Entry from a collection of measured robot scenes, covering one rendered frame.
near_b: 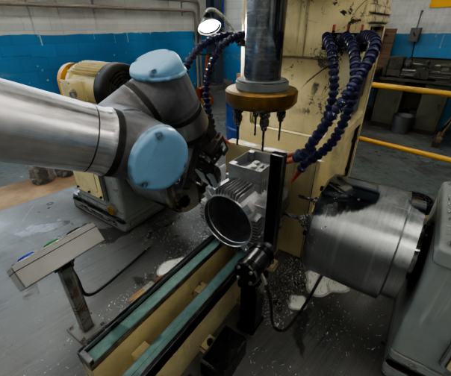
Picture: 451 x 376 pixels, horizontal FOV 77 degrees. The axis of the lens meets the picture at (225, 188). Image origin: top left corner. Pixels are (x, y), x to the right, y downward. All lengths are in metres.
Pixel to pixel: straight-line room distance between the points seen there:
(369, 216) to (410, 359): 0.30
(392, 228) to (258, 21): 0.50
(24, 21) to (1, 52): 0.61
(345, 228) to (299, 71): 0.49
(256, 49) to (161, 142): 0.40
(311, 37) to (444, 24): 4.92
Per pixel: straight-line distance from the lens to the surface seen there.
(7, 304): 1.04
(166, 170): 0.39
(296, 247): 0.98
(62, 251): 0.69
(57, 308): 0.96
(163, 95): 0.53
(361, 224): 0.63
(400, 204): 0.67
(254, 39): 0.71
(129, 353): 0.74
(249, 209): 0.70
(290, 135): 0.95
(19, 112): 0.35
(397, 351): 0.77
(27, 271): 0.67
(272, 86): 0.70
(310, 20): 0.90
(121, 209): 1.09
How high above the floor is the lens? 1.47
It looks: 30 degrees down
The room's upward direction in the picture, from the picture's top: straight up
